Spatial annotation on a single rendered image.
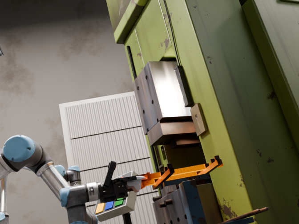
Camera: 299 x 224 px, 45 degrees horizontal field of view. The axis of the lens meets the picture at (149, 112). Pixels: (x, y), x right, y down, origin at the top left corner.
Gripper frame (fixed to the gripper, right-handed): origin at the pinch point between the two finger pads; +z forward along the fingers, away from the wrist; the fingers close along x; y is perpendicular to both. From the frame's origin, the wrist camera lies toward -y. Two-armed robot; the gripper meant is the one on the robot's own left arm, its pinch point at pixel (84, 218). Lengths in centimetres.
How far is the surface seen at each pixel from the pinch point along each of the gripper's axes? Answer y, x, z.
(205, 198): -69, 50, 10
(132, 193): -33.8, -4.2, -9.9
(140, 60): -60, 5, -106
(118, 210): -22.5, -7.0, -1.0
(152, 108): -55, 34, -54
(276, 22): -139, 64, -84
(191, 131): -76, 32, -34
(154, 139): -52, 27, -35
